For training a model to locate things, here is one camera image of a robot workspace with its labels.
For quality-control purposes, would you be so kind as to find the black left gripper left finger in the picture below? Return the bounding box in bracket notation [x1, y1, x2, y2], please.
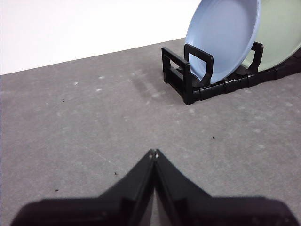
[9, 149, 157, 226]

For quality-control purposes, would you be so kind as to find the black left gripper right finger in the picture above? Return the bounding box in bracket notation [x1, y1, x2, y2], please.
[155, 148, 299, 226]

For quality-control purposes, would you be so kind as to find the blue round plate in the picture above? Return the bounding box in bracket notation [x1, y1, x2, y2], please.
[184, 0, 262, 85]

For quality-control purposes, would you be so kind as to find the green round plate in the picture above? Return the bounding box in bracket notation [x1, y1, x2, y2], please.
[241, 0, 301, 73]

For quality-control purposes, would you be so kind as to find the black plate rack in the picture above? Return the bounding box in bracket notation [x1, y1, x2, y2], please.
[161, 41, 301, 106]

